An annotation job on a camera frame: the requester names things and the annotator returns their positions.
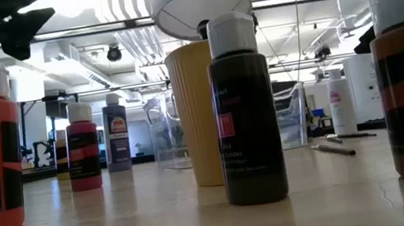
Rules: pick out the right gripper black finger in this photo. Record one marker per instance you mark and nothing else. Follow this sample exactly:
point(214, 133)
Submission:
point(365, 42)

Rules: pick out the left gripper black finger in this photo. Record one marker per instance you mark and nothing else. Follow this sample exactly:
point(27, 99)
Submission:
point(25, 31)
point(11, 4)

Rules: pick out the large white paint bottle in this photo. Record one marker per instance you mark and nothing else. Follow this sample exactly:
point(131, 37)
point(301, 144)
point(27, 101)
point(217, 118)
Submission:
point(343, 116)

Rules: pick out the small dark brown paint bottle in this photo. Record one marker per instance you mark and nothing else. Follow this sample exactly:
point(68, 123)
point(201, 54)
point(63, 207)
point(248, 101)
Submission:
point(250, 142)

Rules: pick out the yellow ribbed cup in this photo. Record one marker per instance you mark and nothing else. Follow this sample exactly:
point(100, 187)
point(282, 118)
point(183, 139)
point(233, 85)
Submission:
point(198, 129)

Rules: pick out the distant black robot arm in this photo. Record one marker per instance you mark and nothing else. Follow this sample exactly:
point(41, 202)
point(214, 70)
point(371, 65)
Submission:
point(41, 153)

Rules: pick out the small yellow black-label paint bottle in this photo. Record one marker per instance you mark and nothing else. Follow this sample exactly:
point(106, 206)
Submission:
point(60, 158)

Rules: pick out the small magenta paint bottle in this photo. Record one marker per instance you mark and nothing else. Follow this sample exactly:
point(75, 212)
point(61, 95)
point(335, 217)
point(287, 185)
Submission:
point(83, 158)

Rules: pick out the large blue paint bottle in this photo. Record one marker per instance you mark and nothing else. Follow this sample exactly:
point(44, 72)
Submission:
point(117, 149)

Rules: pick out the white building column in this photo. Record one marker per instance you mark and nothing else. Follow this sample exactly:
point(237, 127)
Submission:
point(362, 81)

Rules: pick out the small blue crate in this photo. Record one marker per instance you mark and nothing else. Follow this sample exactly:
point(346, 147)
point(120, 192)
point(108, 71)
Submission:
point(318, 112)

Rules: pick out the clear plastic tray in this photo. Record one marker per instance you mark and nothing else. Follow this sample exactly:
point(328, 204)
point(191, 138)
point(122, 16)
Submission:
point(165, 134)

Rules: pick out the black ceiling dome camera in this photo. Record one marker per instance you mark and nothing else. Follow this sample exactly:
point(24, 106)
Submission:
point(113, 53)

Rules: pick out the black aluminium table frame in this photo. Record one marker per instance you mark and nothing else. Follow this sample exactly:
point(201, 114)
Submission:
point(140, 159)

